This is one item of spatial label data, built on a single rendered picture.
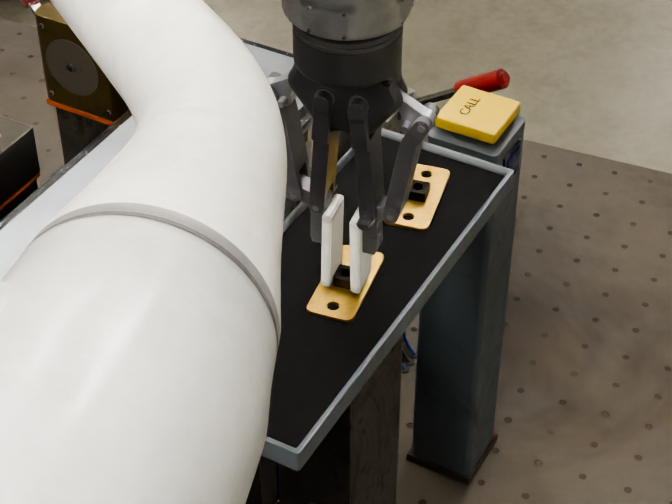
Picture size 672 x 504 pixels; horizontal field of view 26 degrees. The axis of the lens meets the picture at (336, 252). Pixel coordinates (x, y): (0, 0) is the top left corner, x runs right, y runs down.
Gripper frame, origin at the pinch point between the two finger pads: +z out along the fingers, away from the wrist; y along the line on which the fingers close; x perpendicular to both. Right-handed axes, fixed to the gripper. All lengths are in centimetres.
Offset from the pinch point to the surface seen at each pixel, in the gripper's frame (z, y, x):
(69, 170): 20.1, -38.9, 24.0
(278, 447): 3.6, 1.4, -18.1
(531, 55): 120, -28, 216
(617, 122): 120, -3, 196
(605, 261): 50, 13, 64
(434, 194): 3.8, 3.3, 12.8
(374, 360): 4.1, 4.8, -7.3
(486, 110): 4.1, 4.1, 26.6
